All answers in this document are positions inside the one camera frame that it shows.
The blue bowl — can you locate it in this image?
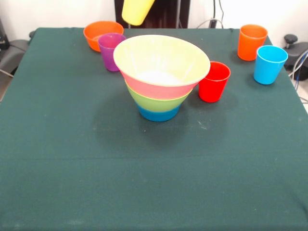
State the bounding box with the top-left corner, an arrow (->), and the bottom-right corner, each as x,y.
136,102 -> 182,122

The green bowl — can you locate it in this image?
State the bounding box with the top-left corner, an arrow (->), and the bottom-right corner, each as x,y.
125,83 -> 191,113

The large pink bowl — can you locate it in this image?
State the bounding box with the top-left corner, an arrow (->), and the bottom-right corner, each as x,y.
120,69 -> 200,101

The large orange bowl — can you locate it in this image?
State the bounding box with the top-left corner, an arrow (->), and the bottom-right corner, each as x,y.
113,34 -> 211,87

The purple cup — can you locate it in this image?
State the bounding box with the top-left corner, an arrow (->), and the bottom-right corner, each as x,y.
98,33 -> 127,72

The yellow cup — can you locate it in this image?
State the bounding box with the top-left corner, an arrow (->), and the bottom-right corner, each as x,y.
121,0 -> 156,26

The red cup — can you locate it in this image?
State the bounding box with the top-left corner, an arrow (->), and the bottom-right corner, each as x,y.
198,61 -> 231,103

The dark green table cloth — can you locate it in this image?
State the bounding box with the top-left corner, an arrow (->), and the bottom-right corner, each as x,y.
0,26 -> 308,231

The small dark orange bowl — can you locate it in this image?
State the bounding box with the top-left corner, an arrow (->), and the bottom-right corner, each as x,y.
83,20 -> 125,52

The orange cup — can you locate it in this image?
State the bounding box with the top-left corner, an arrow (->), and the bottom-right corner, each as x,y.
237,24 -> 269,62

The blue cup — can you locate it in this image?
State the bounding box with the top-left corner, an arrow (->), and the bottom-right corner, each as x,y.
253,45 -> 289,85

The black round base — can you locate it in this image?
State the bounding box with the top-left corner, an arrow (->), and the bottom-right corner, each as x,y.
0,39 -> 29,70
285,42 -> 308,81

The black equipment box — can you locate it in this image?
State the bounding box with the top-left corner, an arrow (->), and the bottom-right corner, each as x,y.
0,16 -> 10,49

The black hanging cable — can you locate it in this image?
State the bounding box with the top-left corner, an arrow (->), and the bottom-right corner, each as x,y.
218,0 -> 226,28

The white cable bundle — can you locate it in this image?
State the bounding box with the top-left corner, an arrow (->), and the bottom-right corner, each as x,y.
288,49 -> 308,82

